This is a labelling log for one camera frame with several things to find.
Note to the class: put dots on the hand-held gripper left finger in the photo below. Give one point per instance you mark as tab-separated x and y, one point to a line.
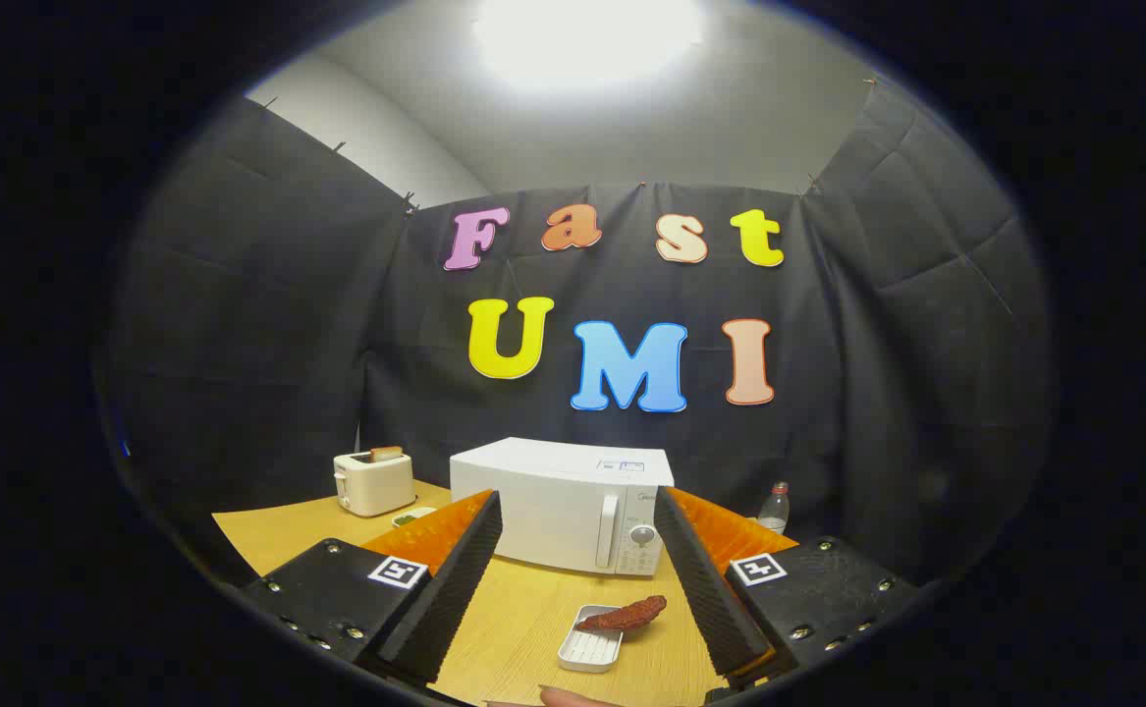
455	579

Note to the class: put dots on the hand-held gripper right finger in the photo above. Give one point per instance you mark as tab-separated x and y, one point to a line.
705	579

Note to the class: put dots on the reddish brown sausage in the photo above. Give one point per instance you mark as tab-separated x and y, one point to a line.
622	617

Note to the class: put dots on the white toaster oven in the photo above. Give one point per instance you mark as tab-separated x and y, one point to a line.
553	491

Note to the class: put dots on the cream bread toaster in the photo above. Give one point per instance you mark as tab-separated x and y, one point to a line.
371	486

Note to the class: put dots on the white divided plate with beans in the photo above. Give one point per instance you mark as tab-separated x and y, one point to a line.
406	517

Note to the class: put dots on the clear plastic bottle red label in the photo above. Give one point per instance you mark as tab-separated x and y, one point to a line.
774	511

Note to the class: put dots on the small white rectangular tray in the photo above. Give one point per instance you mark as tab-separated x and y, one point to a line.
587	650

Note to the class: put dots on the toast slice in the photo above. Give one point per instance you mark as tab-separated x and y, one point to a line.
386	453

